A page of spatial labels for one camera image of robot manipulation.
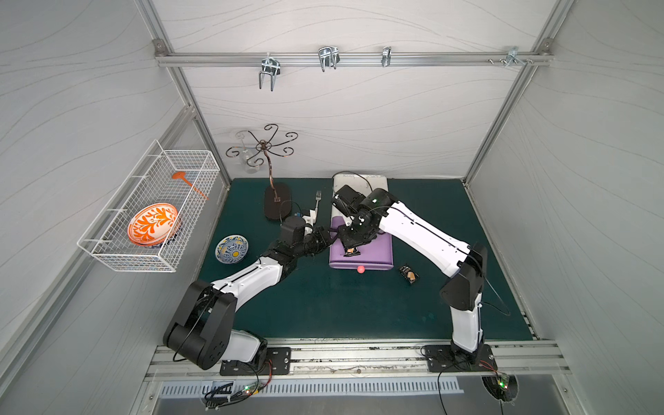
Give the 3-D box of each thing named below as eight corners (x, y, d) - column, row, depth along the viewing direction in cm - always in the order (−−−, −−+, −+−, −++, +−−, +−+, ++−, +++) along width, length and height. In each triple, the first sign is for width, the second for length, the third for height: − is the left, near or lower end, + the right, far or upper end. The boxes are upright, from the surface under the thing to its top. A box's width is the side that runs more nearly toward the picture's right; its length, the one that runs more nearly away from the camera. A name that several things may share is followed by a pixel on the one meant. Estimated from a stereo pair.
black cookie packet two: (411, 285, 91) (413, 282, 89) (398, 270, 95) (399, 267, 93) (418, 279, 93) (420, 276, 91) (405, 265, 96) (406, 261, 94)
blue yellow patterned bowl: (217, 264, 96) (212, 256, 92) (225, 242, 102) (220, 234, 98) (247, 264, 96) (243, 257, 92) (253, 242, 102) (249, 234, 98)
